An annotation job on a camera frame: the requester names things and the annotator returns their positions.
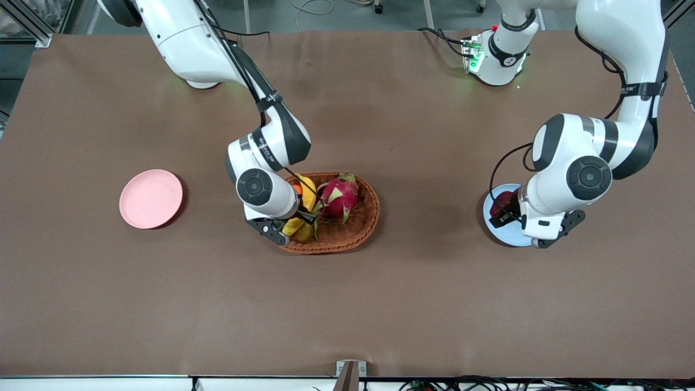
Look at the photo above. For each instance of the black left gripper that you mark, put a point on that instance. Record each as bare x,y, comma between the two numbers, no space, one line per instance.
510,208

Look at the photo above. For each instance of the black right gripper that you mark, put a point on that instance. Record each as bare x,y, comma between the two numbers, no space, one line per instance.
307,216

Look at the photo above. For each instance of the dark red apple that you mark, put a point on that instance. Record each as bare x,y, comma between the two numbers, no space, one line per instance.
500,203

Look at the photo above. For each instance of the yellow banana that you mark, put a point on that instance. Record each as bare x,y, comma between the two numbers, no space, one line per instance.
308,195

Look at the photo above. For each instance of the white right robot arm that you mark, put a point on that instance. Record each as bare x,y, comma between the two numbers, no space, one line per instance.
184,38

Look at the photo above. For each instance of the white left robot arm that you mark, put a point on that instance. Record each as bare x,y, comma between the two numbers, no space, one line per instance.
619,32

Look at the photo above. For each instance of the blue plate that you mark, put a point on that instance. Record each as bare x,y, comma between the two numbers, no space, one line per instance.
505,237

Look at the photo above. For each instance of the brownish yellow round fruit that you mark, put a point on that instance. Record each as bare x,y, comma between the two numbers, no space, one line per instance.
308,234

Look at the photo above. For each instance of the pink dragon fruit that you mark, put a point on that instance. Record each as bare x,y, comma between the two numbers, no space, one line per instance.
339,198

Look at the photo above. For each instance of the brown wicker basket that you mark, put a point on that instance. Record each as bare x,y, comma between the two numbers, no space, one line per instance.
353,234

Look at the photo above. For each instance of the brown table cover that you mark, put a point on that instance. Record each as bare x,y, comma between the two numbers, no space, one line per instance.
347,304

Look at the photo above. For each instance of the pink plate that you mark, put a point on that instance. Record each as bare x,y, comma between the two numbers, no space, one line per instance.
151,199

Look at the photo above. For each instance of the white table edge profile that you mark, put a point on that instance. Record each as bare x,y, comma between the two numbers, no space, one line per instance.
108,384

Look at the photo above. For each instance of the grey metal bracket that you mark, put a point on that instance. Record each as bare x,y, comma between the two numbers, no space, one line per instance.
348,374

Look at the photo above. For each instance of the aluminium frame profile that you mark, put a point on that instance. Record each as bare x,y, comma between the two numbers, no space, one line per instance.
38,35

